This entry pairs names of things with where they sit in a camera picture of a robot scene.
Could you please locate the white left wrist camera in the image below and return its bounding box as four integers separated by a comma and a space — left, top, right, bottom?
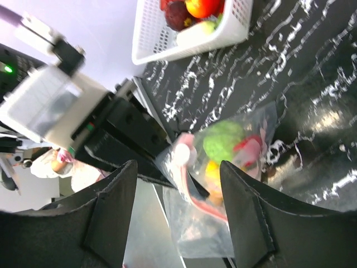
1, 65, 109, 148

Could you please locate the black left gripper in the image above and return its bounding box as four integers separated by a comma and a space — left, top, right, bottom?
71, 80, 210, 200

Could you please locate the clear zip top bag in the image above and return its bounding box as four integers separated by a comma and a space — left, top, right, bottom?
155, 102, 277, 259

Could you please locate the green toy lime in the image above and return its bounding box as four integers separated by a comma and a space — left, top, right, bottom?
203, 120, 245, 164

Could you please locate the orange toy tomato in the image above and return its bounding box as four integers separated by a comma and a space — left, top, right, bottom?
185, 0, 221, 18

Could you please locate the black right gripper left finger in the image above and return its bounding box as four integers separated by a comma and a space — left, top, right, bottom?
1, 160, 137, 267

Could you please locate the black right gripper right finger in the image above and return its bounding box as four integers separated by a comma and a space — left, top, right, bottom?
220, 161, 356, 267

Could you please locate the red toy chili pepper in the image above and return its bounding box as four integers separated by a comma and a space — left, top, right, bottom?
232, 135, 263, 168

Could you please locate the white plastic basket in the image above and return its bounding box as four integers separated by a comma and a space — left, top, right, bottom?
132, 1, 253, 65

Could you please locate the yellow toy pear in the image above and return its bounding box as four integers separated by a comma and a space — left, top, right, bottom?
205, 160, 221, 188

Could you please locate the dark red toy mangosteen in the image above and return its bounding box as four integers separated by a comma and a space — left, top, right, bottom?
165, 1, 194, 32

